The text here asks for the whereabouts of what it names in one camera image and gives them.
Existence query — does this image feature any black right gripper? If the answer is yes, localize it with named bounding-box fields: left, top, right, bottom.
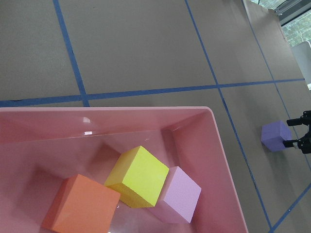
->
left=283, top=110, right=311, bottom=154

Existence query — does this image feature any purple foam block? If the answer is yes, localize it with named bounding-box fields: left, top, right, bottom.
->
left=261, top=121, right=292, bottom=152

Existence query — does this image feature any pink foam block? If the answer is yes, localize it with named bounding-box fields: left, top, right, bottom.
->
left=147, top=166, right=202, bottom=224

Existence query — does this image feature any yellow foam block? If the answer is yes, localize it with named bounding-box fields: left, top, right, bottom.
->
left=104, top=146, right=169, bottom=208

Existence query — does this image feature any orange foam block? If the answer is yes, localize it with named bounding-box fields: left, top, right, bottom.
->
left=41, top=174, right=121, bottom=233

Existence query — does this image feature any pink plastic bin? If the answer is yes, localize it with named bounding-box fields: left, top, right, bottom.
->
left=0, top=107, right=248, bottom=233

